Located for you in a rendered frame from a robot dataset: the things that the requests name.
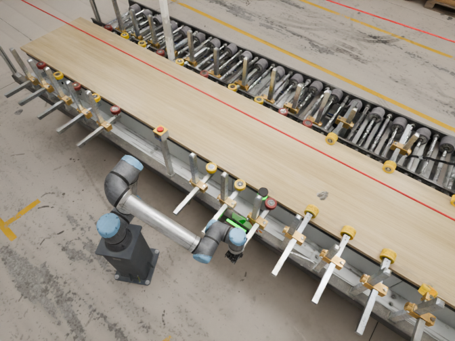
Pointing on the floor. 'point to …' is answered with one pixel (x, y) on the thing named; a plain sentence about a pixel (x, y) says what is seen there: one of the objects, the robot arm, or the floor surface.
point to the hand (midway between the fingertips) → (235, 256)
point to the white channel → (167, 29)
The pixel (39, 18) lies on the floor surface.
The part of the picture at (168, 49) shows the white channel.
